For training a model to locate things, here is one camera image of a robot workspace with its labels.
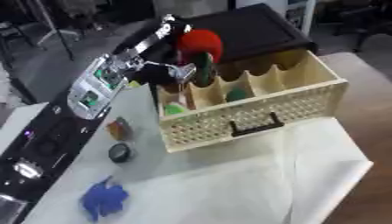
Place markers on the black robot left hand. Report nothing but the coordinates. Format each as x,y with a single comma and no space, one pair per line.
155,73

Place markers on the red and green soft toy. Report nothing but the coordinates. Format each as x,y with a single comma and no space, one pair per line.
200,43

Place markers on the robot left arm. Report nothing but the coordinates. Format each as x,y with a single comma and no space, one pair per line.
89,97

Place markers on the pale drawer with compartments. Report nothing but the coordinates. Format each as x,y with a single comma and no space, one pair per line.
265,99

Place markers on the small yellow toy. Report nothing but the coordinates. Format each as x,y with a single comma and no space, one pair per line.
133,84

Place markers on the light green toy ball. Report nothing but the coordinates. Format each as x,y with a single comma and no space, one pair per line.
175,109

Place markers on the orange multicolour block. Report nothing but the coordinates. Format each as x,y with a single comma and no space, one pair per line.
119,129

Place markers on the dark green toy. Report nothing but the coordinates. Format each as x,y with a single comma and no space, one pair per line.
237,94

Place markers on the black round tape roll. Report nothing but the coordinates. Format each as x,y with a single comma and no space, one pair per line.
120,152

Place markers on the black cabinet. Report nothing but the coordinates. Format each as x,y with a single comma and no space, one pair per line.
255,29

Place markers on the tripod stand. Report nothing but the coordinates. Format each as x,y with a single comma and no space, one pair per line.
53,26

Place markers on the white shelf unit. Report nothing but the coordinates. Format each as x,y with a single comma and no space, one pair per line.
301,14

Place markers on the black chair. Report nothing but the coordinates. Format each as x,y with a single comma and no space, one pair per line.
365,20

